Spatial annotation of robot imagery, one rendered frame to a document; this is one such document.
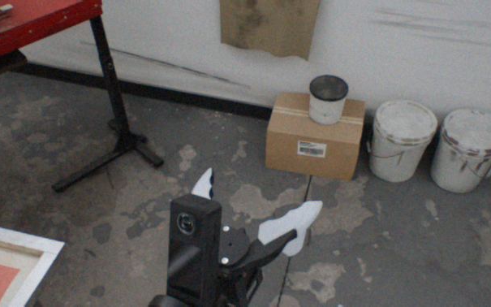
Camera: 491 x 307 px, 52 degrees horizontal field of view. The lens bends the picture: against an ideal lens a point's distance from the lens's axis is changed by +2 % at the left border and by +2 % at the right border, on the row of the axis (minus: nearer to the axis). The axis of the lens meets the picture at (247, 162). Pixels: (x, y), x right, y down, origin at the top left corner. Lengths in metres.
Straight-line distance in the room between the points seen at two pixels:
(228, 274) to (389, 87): 2.45
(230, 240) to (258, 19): 2.25
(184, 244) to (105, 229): 2.24
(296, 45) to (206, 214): 2.34
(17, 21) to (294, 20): 1.30
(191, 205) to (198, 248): 0.04
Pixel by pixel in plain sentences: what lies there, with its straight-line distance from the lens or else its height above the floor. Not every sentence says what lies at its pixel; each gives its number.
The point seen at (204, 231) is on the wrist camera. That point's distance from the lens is 0.46.
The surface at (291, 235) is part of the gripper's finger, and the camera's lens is 0.54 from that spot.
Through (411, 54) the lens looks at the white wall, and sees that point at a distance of 2.77.
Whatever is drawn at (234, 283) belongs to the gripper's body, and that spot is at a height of 1.67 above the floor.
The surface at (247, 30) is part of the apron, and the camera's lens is 2.75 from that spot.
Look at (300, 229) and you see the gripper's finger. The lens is 0.55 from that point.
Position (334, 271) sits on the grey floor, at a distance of 2.52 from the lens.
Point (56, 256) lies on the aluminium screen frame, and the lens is 1.45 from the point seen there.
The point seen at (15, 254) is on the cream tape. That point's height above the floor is 0.96.
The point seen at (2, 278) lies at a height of 0.96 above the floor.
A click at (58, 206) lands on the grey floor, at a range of 2.89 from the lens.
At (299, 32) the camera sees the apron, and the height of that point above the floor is 0.68.
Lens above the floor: 2.13
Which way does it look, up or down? 47 degrees down
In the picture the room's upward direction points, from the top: straight up
